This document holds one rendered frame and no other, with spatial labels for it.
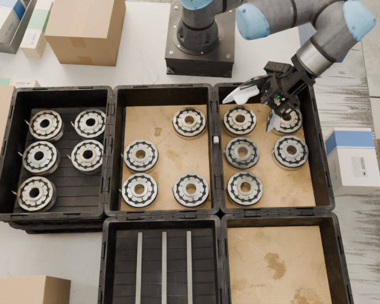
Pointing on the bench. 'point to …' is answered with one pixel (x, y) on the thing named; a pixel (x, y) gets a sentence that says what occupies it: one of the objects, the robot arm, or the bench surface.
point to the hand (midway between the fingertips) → (244, 116)
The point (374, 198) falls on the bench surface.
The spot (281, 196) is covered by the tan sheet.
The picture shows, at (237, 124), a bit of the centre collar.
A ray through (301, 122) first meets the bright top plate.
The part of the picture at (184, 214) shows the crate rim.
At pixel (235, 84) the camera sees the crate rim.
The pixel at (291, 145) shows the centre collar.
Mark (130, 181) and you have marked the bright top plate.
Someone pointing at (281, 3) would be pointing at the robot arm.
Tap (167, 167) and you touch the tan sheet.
